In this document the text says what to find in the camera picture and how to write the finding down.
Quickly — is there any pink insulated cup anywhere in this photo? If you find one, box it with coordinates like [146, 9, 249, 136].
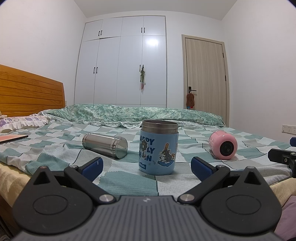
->
[209, 131, 238, 160]

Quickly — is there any beige wooden door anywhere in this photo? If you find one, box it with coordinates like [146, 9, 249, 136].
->
[182, 35, 230, 126]

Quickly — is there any white wall socket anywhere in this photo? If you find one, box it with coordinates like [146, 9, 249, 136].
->
[281, 125, 296, 135]

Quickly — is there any green floral quilt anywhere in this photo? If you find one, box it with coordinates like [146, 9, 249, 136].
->
[38, 104, 225, 128]

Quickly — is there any pink book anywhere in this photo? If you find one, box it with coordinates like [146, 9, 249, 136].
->
[0, 135, 28, 144]

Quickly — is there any orange wooden headboard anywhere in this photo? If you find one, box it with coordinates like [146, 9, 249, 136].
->
[0, 65, 65, 117]

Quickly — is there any green hanging ornament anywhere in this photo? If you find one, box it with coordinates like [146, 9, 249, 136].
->
[140, 65, 145, 92]

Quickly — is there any checkered bed blanket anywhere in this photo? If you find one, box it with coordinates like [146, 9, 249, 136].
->
[1, 121, 292, 197]

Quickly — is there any blue cartoon insulated cup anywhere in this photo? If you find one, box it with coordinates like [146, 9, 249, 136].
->
[138, 120, 179, 176]

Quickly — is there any white wardrobe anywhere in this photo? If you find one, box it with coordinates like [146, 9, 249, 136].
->
[74, 16, 167, 108]

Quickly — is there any purple patterned pillow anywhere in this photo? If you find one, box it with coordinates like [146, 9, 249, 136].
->
[1, 114, 50, 133]

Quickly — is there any stainless steel bottle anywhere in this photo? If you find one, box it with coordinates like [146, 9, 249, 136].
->
[82, 133, 128, 159]

